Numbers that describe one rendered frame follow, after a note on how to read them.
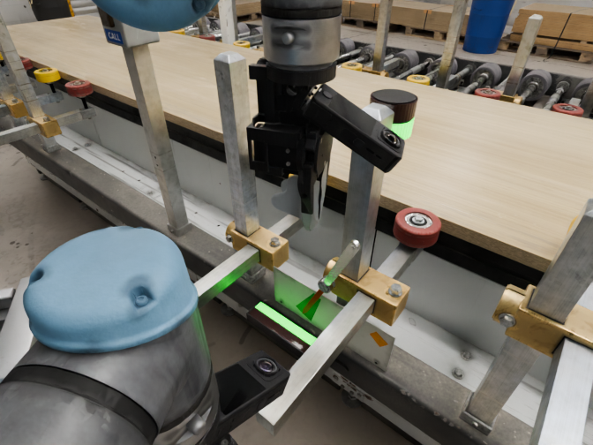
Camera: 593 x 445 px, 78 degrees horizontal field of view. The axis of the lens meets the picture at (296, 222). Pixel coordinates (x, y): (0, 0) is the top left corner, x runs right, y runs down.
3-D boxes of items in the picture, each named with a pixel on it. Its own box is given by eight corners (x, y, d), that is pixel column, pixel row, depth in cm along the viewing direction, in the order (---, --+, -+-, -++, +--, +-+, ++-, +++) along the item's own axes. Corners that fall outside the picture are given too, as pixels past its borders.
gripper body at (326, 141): (273, 147, 49) (268, 49, 41) (336, 157, 46) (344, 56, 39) (249, 176, 43) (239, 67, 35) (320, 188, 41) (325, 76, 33)
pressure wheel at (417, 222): (417, 285, 68) (431, 237, 61) (379, 266, 72) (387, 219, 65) (434, 261, 73) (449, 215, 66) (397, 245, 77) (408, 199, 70)
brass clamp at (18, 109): (14, 119, 134) (7, 105, 131) (0, 110, 140) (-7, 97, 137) (32, 114, 138) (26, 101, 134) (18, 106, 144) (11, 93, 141)
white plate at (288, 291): (385, 373, 65) (394, 339, 58) (273, 301, 77) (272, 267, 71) (386, 371, 65) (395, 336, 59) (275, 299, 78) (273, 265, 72)
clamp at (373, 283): (391, 328, 58) (396, 306, 55) (321, 287, 65) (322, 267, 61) (407, 305, 61) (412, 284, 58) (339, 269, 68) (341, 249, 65)
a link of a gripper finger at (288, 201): (277, 222, 51) (274, 162, 45) (318, 230, 49) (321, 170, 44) (268, 236, 49) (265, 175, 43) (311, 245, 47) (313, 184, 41)
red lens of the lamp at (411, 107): (401, 126, 45) (405, 109, 44) (359, 115, 48) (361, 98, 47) (422, 111, 49) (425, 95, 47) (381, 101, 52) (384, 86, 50)
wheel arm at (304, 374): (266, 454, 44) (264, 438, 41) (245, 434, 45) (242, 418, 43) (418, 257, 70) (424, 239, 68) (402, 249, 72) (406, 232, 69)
